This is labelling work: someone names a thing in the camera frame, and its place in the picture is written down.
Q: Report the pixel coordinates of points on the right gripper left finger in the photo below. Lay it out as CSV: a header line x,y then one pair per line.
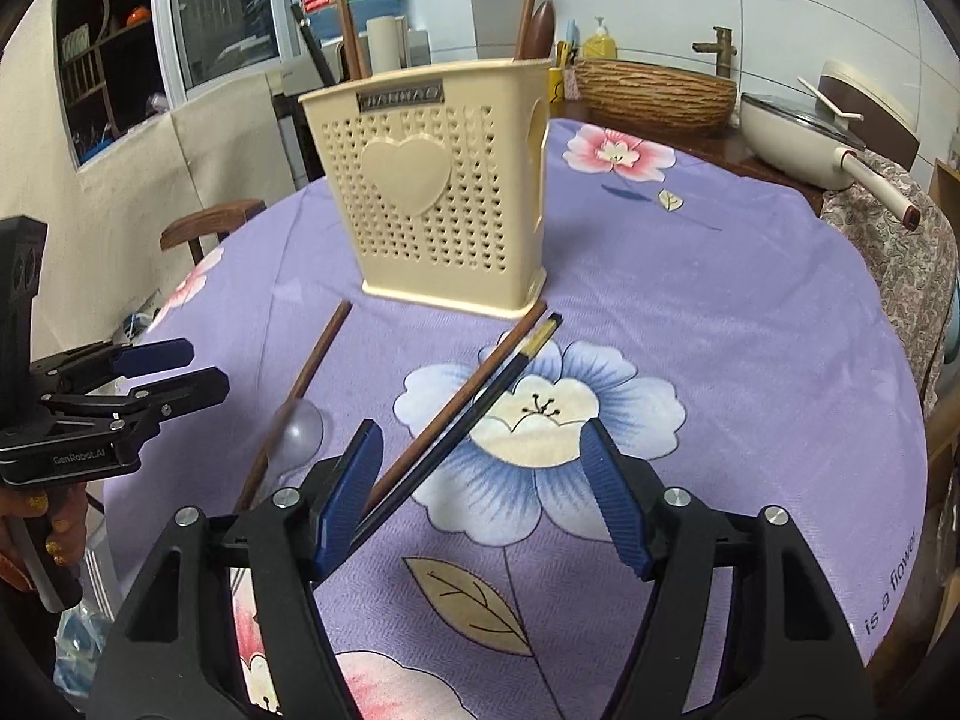
x,y
173,651

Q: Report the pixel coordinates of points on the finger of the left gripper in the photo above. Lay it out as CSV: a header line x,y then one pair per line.
x,y
81,370
153,402

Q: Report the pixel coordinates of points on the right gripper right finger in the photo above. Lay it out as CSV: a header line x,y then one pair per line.
x,y
741,621

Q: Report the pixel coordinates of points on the black chopstick silver band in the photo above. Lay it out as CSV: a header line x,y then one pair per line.
x,y
314,50

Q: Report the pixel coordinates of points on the brown wooden spoon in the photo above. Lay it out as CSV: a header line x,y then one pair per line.
x,y
539,36

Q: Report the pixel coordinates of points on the left hand yellow nails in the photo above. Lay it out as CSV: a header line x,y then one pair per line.
x,y
64,520

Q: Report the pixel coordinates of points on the translucent plastic spoon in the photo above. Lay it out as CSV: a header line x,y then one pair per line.
x,y
293,440

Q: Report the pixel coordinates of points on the wooden chair back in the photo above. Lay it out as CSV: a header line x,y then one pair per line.
x,y
220,221

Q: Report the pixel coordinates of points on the purple floral tablecloth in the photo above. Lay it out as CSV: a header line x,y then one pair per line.
x,y
714,324

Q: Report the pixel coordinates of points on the glass cabinet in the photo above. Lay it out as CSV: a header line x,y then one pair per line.
x,y
123,61

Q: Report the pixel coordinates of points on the cream plastic utensil holder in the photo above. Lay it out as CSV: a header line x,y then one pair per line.
x,y
438,173

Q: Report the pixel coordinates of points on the black chopstick gold band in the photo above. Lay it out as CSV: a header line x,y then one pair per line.
x,y
472,419

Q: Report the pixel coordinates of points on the floral cloth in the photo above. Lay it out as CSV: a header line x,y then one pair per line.
x,y
914,270

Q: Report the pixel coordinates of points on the cream frying pan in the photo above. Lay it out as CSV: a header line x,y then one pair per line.
x,y
812,142

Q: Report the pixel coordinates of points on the yellow mug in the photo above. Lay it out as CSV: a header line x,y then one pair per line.
x,y
556,85

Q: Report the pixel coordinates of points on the woven brown basket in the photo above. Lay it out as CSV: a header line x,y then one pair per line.
x,y
654,97

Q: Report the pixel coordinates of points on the yellow soap bottle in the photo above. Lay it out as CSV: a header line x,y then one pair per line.
x,y
600,45

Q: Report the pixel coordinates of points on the brass faucet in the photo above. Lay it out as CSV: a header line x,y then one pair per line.
x,y
723,48

